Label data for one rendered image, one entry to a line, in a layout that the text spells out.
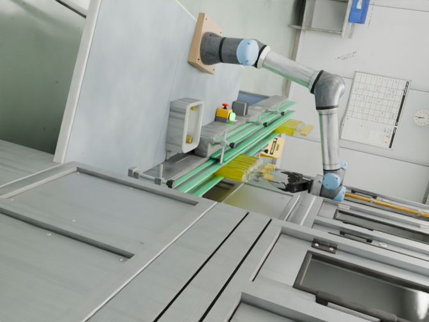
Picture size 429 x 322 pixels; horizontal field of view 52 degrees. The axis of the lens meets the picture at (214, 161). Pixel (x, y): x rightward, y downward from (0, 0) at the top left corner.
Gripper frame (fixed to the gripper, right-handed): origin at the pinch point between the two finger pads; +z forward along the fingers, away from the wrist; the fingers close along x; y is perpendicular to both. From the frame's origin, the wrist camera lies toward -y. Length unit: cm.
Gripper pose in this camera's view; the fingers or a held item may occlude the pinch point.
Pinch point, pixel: (270, 177)
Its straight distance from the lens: 218.1
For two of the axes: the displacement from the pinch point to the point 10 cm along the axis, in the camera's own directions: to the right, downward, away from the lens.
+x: 1.4, -9.4, -2.9
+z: -9.2, -2.4, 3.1
